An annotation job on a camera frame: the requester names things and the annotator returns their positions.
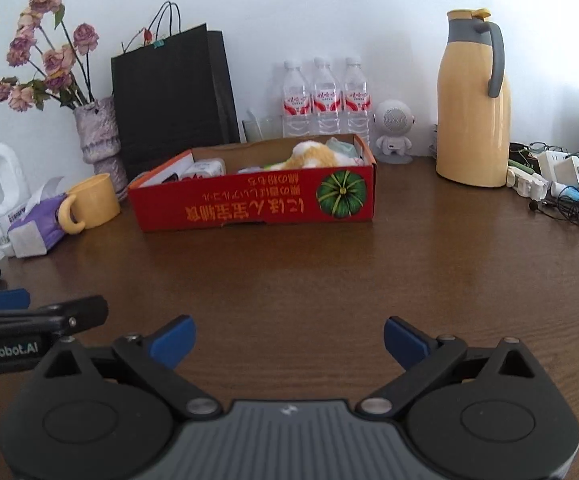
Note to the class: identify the red label water bottle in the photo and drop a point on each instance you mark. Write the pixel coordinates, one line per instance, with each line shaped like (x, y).
(327, 102)
(357, 102)
(297, 102)

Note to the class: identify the red cardboard box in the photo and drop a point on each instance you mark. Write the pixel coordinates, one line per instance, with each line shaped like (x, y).
(249, 205)

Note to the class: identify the small red item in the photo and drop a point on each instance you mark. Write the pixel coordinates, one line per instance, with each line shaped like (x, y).
(193, 176)

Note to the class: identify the light blue knitted cloth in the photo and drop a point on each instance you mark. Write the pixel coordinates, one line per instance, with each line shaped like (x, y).
(252, 169)

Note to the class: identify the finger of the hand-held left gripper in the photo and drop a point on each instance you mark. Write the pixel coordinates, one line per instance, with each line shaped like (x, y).
(69, 312)
(4, 300)

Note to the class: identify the white power strip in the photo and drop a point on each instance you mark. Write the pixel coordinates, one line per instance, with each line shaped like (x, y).
(559, 165)

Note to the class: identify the yellow mug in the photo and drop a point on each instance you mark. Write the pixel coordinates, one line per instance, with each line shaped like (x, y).
(94, 200)

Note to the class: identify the black paper bag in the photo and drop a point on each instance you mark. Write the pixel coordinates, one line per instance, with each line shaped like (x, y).
(169, 100)

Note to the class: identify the dried twig with red bud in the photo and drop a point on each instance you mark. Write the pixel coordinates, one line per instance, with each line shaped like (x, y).
(147, 34)

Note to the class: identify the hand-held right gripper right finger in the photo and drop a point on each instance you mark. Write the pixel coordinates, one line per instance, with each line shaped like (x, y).
(407, 342)

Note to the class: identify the white and yellow plush sheep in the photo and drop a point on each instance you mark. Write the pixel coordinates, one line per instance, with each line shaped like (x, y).
(314, 155)

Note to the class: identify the glass cup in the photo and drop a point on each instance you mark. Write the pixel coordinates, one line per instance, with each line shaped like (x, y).
(264, 132)

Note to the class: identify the white round robot speaker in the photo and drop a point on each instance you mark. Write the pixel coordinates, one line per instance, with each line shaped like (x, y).
(394, 120)

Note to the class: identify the white detergent bottle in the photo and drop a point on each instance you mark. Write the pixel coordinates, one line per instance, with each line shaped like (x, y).
(16, 185)

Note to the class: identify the mottled purple vase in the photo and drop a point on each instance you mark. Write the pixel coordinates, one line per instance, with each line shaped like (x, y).
(96, 130)

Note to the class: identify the dried pink roses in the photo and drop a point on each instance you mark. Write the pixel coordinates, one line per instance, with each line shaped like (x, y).
(54, 60)

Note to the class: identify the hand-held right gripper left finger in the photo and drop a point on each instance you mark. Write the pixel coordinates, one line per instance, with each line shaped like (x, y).
(174, 342)

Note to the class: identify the black eyeglasses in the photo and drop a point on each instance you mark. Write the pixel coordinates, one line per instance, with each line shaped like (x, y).
(534, 147)

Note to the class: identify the white cotton swab jar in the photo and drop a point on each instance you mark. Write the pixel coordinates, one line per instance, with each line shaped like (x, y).
(207, 167)

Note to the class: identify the pale green packet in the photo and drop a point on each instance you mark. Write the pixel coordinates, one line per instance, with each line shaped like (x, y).
(342, 146)

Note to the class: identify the yellow thermos jug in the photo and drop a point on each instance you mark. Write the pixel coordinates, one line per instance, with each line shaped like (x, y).
(469, 125)

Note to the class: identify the purple tissue pack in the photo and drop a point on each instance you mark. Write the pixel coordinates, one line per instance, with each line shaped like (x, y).
(34, 225)

